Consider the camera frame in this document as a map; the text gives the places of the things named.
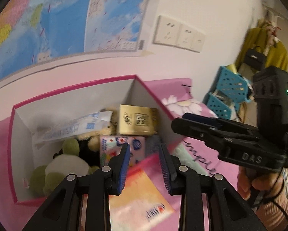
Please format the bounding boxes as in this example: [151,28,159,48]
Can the orange pink tissue pack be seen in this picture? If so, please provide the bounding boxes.
[109,154,179,230]

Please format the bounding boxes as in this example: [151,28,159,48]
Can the pink striped sleeve forearm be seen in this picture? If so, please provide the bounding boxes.
[256,169,288,230]

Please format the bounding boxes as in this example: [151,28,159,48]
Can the person's right hand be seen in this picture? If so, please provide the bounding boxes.
[237,167,283,200]

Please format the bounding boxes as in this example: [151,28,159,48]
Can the blue perforated plastic basket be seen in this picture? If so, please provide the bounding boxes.
[205,64,254,121]

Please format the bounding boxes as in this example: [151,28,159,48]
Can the green white plush toy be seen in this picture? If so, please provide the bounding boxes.
[29,136,100,197]

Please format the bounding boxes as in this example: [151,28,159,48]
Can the beige plush toy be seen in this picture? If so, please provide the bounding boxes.
[76,107,118,152]

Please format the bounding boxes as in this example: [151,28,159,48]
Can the pink patterned tissue pack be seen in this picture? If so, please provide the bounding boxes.
[100,136,146,166]

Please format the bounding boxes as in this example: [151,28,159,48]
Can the white blue wipes pack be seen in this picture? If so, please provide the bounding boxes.
[32,111,113,144]

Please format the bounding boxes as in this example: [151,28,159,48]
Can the black small bag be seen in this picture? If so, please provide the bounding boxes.
[243,49,267,71]

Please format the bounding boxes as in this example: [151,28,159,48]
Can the gold tissue pack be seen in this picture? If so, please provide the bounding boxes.
[117,104,159,136]

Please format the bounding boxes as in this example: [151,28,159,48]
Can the yellow hanging garment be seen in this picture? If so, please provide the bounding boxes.
[234,27,288,71]

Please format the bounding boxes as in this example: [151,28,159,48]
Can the pink-rimmed white storage box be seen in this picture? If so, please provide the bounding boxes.
[8,75,183,207]

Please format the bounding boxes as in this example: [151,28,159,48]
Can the world map poster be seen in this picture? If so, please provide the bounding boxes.
[0,0,149,81]

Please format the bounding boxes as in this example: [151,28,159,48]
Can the white wall socket panel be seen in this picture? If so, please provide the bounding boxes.
[153,15,206,53]

